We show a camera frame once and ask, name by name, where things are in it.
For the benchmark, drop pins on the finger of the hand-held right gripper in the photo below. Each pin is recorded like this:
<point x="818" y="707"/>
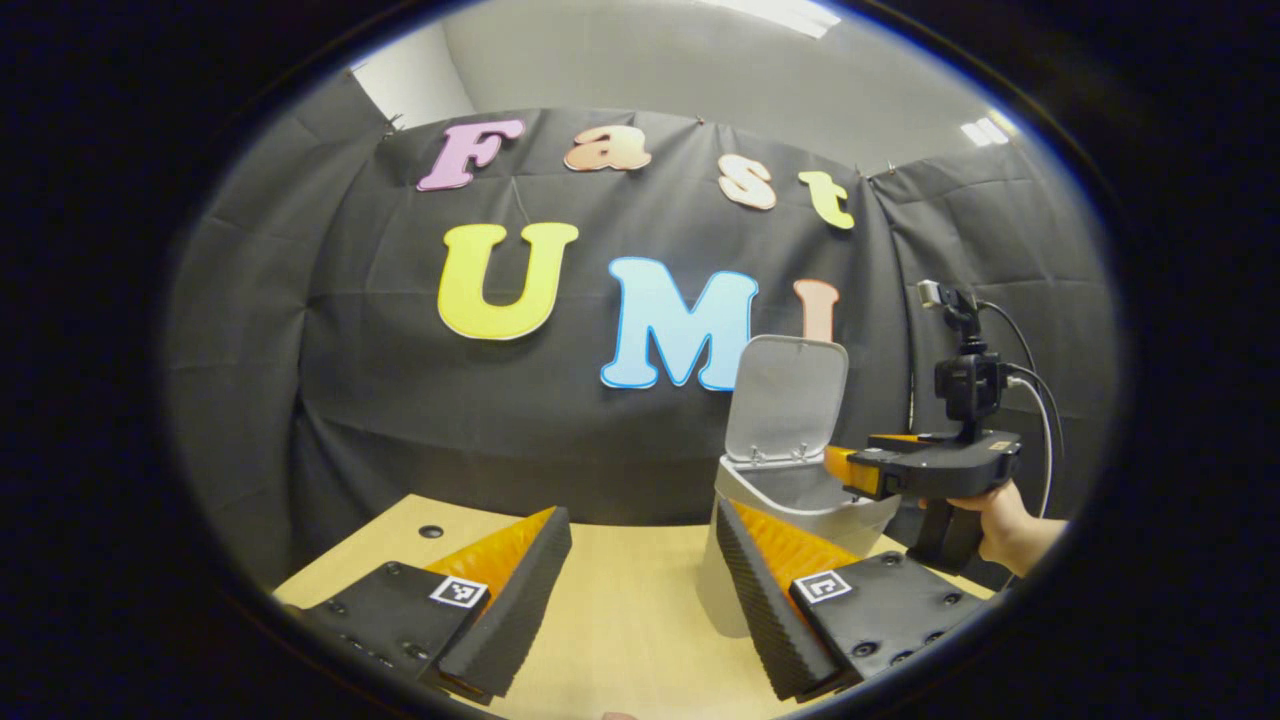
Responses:
<point x="838" y="465"/>

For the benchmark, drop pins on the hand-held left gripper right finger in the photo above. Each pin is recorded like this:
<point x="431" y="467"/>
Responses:
<point x="770" y="620"/>

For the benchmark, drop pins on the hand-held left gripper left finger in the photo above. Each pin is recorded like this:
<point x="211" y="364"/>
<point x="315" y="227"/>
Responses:
<point x="520" y="610"/>

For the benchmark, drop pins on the white desktop garbage bin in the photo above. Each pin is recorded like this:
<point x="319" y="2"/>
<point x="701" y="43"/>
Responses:
<point x="785" y="400"/>

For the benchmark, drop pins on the wooden desktop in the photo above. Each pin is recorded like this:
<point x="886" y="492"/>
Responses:
<point x="630" y="600"/>

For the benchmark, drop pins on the black backdrop cloth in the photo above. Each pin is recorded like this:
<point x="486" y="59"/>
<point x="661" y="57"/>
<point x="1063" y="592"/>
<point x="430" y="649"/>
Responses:
<point x="400" y="420"/>

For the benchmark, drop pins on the small ceiling light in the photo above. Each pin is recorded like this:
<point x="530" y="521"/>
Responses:
<point x="987" y="130"/>

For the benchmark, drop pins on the large ceiling light panel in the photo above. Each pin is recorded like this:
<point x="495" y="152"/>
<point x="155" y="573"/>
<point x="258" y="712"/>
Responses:
<point x="780" y="12"/>

